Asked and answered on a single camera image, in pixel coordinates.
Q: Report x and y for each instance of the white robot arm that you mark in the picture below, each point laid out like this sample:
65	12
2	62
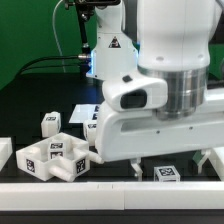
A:
152	57

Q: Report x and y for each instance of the white left wall block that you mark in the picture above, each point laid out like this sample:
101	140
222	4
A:
5	151

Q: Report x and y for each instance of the white wall block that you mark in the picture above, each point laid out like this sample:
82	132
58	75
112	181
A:
5	151
217	160

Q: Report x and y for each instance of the white right wall block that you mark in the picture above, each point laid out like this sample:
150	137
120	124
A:
217	160

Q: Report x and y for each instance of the white chair seat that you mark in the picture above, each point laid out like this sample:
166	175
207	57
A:
34	159

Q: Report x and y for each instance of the white tag base sheet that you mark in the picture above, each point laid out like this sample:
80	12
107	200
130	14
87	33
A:
83	112

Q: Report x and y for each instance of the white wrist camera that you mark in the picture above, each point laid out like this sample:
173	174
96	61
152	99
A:
135	92

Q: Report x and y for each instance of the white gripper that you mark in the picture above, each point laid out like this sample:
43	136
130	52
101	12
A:
136	134

